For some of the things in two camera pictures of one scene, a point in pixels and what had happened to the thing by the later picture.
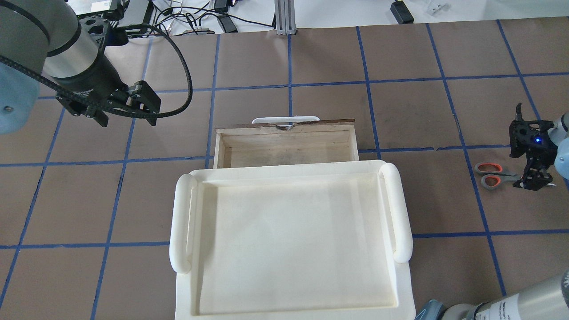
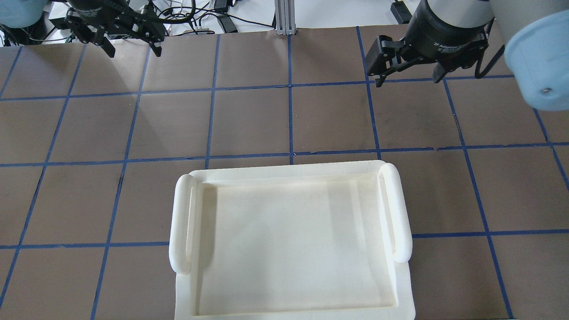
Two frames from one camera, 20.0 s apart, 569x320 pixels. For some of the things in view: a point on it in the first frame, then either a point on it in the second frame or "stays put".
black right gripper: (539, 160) → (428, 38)
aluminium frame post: (285, 17) stays put
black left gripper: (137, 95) → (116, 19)
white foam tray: (290, 239) stays put
